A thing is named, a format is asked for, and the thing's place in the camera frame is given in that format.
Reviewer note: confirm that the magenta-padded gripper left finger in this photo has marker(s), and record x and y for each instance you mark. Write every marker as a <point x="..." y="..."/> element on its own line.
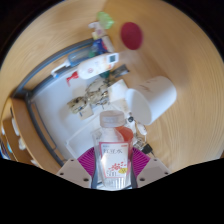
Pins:
<point x="73" y="171"/>

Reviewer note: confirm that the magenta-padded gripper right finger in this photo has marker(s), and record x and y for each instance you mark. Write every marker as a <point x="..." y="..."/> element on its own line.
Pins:
<point x="154" y="170"/>

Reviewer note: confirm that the clear drink bottle white cap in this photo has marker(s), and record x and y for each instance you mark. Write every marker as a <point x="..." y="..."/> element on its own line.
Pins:
<point x="111" y="150"/>

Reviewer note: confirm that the wooden shelf unit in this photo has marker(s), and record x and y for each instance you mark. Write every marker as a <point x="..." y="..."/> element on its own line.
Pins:
<point x="23" y="133"/>

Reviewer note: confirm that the white plastic cup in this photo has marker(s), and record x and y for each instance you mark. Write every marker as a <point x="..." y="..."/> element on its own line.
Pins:
<point x="153" y="100"/>

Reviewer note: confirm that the brown tree figurine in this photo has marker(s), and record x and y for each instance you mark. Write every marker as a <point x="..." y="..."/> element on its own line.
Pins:
<point x="90" y="96"/>

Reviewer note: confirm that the white pump bottle red pump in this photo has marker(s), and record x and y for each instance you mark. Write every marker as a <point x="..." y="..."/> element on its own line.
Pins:
<point x="95" y="66"/>

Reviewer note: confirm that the flat round red coaster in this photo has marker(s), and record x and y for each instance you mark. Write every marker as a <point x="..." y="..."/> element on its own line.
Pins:
<point x="131" y="36"/>

